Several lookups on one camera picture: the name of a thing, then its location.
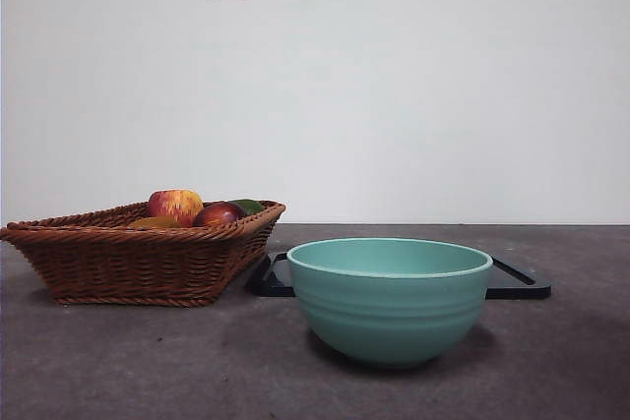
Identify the red and yellow apple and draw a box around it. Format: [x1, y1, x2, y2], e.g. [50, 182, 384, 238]
[147, 188, 205, 228]

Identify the brown wicker basket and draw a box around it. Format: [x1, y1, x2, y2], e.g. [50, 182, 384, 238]
[0, 200, 287, 307]

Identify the dark red apple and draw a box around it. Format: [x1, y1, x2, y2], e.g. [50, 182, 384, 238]
[192, 201, 248, 229]

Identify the yellow-brown kiwifruit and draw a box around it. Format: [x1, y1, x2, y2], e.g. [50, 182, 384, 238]
[128, 215, 182, 230]

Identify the teal ribbed bowl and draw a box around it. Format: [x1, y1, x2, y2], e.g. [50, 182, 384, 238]
[285, 237, 494, 370]

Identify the green fruit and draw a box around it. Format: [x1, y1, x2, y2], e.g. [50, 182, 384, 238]
[230, 199, 267, 217]

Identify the black rectangular tray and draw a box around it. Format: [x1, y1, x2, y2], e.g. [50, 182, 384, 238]
[244, 251, 552, 301]

